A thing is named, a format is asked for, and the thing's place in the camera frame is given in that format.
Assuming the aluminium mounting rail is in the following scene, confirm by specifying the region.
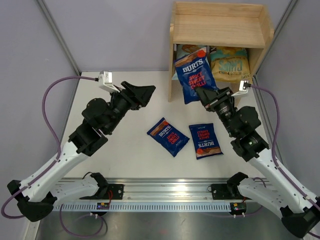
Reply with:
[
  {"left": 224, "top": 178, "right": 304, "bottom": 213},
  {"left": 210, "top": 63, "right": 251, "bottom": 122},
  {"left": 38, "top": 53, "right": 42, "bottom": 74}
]
[{"left": 96, "top": 178, "right": 227, "bottom": 203}]

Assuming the wooden two-tier shelf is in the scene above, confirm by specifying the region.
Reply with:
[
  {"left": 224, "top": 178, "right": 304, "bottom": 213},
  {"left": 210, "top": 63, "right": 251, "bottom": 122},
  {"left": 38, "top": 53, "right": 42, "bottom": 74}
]
[{"left": 168, "top": 1, "right": 274, "bottom": 102}]

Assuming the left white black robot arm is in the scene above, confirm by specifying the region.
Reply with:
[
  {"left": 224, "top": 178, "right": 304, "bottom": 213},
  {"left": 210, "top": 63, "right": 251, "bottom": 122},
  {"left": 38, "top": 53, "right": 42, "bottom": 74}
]
[{"left": 7, "top": 81, "right": 156, "bottom": 222}]

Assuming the left aluminium frame post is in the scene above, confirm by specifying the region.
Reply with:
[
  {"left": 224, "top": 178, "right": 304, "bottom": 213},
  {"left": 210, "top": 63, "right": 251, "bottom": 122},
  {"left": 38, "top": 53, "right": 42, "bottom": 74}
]
[{"left": 35, "top": 0, "right": 82, "bottom": 76}]

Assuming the right aluminium frame post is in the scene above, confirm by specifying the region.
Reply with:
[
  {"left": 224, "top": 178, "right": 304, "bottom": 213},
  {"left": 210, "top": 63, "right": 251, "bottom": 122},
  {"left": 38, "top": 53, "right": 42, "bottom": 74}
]
[{"left": 252, "top": 0, "right": 301, "bottom": 83}]

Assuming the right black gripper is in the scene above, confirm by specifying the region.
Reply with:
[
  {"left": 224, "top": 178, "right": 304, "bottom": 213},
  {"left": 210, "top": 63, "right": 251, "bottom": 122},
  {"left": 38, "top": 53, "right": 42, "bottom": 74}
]
[{"left": 195, "top": 86, "right": 239, "bottom": 137}]

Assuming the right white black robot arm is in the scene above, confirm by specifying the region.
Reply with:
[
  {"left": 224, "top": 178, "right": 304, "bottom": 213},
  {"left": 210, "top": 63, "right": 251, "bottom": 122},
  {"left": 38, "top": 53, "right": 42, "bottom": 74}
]
[{"left": 195, "top": 87, "right": 320, "bottom": 239}]

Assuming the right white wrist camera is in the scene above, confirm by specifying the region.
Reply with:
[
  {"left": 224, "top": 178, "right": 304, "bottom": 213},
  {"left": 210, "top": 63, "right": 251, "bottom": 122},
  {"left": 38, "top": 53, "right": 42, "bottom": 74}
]
[{"left": 232, "top": 80, "right": 251, "bottom": 97}]

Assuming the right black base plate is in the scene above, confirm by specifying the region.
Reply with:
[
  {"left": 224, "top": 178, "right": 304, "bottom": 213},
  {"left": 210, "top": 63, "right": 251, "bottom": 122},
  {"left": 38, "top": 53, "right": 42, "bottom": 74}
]
[{"left": 210, "top": 183, "right": 244, "bottom": 200}]

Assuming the blue burts chips bag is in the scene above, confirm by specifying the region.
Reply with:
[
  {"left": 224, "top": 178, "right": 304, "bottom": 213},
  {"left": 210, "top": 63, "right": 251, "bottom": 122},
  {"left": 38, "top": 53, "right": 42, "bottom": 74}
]
[
  {"left": 188, "top": 123, "right": 223, "bottom": 160},
  {"left": 174, "top": 47, "right": 218, "bottom": 105},
  {"left": 147, "top": 117, "right": 190, "bottom": 157}
]

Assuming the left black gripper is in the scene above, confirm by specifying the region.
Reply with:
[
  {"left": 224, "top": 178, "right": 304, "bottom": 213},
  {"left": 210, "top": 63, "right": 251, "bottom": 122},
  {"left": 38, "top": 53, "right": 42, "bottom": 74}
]
[{"left": 105, "top": 81, "right": 156, "bottom": 135}]

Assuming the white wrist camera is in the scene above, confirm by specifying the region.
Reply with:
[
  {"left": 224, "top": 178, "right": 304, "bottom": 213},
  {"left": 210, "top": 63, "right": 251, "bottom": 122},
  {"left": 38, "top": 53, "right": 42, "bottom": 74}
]
[
  {"left": 98, "top": 71, "right": 120, "bottom": 94},
  {"left": 232, "top": 80, "right": 251, "bottom": 97}
]

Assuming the aluminium frame post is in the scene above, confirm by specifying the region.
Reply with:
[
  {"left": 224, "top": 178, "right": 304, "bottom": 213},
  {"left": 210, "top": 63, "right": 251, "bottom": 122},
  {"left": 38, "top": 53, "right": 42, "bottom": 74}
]
[
  {"left": 252, "top": 0, "right": 301, "bottom": 83},
  {"left": 35, "top": 0, "right": 82, "bottom": 76}
]

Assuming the large yellow kettle chips bag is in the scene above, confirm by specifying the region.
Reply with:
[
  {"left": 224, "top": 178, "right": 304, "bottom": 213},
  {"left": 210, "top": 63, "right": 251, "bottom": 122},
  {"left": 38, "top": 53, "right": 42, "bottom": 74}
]
[{"left": 209, "top": 46, "right": 252, "bottom": 83}]

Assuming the white slotted cable duct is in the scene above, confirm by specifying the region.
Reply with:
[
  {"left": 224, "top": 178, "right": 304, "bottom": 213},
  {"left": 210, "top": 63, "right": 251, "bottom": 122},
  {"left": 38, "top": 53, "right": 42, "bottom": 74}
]
[{"left": 54, "top": 202, "right": 231, "bottom": 213}]

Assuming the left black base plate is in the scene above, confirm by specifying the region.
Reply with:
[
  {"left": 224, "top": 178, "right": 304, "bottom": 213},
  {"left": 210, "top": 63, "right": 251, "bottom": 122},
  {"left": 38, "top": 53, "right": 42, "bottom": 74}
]
[{"left": 80, "top": 183, "right": 124, "bottom": 200}]

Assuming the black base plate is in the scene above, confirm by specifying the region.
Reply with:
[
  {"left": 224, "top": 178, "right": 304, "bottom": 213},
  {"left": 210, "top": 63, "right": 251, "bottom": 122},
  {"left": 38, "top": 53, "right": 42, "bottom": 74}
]
[
  {"left": 80, "top": 183, "right": 124, "bottom": 200},
  {"left": 210, "top": 183, "right": 244, "bottom": 200}
]

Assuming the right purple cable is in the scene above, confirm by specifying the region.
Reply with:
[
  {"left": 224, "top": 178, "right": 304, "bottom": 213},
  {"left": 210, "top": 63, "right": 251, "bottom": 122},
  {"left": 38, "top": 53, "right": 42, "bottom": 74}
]
[{"left": 249, "top": 83, "right": 320, "bottom": 237}]

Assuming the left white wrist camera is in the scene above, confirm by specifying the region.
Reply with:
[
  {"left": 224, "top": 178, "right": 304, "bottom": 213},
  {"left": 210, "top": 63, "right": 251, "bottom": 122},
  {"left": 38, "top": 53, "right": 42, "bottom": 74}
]
[{"left": 98, "top": 71, "right": 120, "bottom": 94}]

